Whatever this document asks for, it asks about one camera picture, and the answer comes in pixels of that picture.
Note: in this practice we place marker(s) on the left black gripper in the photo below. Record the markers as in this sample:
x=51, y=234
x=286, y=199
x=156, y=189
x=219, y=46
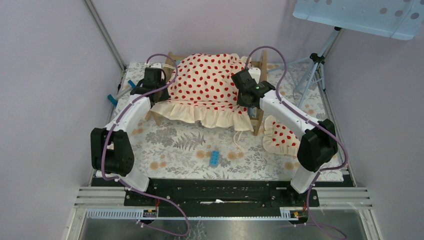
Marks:
x=164, y=96

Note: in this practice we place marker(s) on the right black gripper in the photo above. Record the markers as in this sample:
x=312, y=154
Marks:
x=240, y=102

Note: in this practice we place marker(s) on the wooden pet bed frame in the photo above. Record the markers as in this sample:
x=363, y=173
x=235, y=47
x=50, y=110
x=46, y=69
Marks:
x=217, y=90

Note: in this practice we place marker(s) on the large strawberry print cushion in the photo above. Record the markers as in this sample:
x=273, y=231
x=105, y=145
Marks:
x=204, y=92

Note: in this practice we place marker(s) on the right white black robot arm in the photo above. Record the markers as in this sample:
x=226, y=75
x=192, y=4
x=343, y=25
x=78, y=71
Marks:
x=317, y=138

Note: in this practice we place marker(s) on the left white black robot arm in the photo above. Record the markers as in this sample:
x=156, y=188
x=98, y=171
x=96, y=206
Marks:
x=111, y=150

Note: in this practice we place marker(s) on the small strawberry print pillow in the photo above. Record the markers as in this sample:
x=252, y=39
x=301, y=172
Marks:
x=279, y=139

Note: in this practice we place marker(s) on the floral table mat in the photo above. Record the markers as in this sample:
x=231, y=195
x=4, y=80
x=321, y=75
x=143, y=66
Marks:
x=177, y=149

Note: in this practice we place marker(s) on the blue toy brick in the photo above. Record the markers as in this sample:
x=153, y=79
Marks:
x=214, y=158

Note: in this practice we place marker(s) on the grey tripod stand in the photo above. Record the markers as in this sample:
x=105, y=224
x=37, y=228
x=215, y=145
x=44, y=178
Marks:
x=315, y=75

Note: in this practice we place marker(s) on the light blue perforated tray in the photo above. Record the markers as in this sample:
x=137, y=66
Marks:
x=396, y=19

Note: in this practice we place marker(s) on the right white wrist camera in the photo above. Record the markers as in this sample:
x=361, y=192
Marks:
x=255, y=73

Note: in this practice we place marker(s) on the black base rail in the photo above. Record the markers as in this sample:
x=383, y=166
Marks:
x=171, y=198

